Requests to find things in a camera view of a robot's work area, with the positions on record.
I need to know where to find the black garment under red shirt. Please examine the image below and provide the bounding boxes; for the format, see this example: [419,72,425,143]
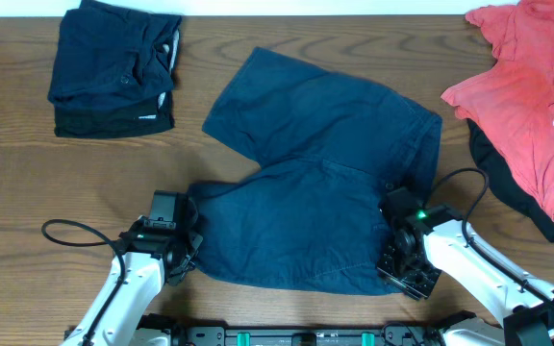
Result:
[466,119,554,243]

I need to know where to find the blue denim shorts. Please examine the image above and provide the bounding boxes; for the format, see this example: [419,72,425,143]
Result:
[189,48,441,295]

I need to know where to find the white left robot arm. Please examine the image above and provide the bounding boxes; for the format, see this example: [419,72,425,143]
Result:
[63,217,203,346]

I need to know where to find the folded black garment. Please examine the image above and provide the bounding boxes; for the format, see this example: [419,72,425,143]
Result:
[54,92,175,139]

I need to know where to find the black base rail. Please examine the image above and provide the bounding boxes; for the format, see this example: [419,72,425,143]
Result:
[130,314,445,346]

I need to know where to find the red t-shirt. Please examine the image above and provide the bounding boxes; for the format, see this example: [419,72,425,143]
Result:
[441,1,554,222]

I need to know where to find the folded navy shorts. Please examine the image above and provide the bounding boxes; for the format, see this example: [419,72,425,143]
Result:
[48,0,182,110]

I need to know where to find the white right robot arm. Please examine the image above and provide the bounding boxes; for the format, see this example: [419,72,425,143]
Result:
[377,204,554,345]

